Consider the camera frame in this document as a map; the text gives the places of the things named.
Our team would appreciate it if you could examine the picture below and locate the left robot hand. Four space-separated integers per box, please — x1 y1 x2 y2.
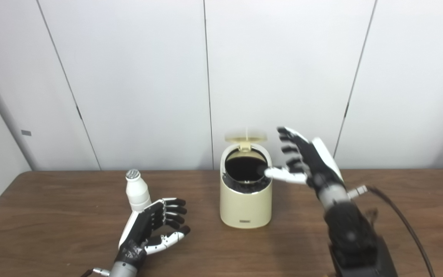
114 198 191 267

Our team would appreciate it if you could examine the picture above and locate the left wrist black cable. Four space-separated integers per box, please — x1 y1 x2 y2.
80 268 110 277

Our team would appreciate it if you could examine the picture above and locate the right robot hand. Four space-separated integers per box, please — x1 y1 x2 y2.
265 127 347 195

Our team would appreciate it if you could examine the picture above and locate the small white plastic bottle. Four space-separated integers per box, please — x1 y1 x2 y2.
125 169 152 212

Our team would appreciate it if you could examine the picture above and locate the cream-colored lidded bin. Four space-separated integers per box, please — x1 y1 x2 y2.
220 129 273 229

